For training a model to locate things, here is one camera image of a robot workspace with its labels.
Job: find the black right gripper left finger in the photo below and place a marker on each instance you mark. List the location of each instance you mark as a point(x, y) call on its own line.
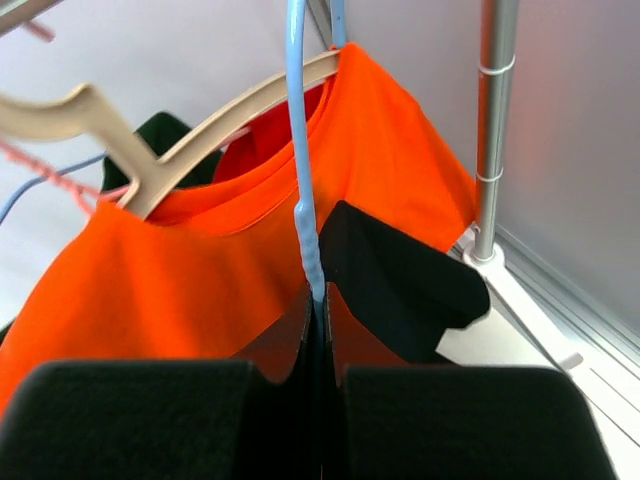
point(246, 417)

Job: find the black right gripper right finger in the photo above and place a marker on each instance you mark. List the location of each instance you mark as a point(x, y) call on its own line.
point(387, 419)

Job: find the black t shirt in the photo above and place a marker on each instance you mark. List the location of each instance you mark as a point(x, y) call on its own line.
point(402, 291)

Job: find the orange t shirt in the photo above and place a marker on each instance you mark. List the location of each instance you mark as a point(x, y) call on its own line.
point(213, 266)

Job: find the light blue wire hanger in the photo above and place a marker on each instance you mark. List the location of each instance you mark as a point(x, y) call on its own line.
point(298, 76)

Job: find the pink wire hanger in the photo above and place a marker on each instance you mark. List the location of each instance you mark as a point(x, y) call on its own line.
point(85, 110)

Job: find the beige wooden hanger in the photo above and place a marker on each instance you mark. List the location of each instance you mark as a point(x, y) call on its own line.
point(142, 166)

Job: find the metal clothes rack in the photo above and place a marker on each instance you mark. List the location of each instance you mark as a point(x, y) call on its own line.
point(518, 332)

